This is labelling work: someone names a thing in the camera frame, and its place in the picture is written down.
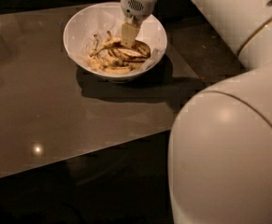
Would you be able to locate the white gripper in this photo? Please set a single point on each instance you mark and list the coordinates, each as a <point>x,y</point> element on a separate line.
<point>139,6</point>

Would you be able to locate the white paper bowl liner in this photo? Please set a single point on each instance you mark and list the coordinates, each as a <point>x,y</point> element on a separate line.
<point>100,28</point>

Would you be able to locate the white ceramic bowl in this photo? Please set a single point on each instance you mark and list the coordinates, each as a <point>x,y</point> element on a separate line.
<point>76,31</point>

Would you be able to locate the brown spotted banana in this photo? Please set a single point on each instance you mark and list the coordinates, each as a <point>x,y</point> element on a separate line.
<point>139,51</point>

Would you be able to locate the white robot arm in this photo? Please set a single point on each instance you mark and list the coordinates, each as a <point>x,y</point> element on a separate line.
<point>220,148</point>

